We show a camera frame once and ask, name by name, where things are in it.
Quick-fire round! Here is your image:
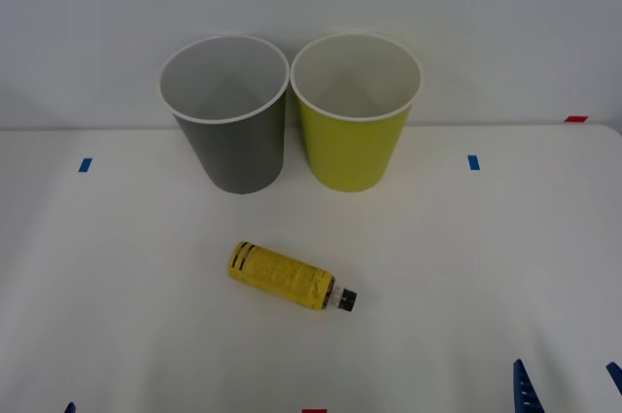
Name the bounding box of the yellow bottle with black cap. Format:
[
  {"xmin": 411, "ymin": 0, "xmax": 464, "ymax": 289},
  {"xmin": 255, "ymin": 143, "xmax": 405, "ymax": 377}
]
[{"xmin": 225, "ymin": 239, "xmax": 360, "ymax": 315}]

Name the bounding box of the yellow-green plastic waste bin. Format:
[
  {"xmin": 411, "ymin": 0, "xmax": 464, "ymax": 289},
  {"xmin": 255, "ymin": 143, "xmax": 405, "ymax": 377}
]
[{"xmin": 289, "ymin": 32, "xmax": 424, "ymax": 194}]

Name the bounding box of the grey plastic waste bin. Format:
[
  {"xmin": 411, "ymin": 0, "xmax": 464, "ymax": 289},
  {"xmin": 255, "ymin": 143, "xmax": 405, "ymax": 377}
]
[{"xmin": 158, "ymin": 34, "xmax": 292, "ymax": 196}]

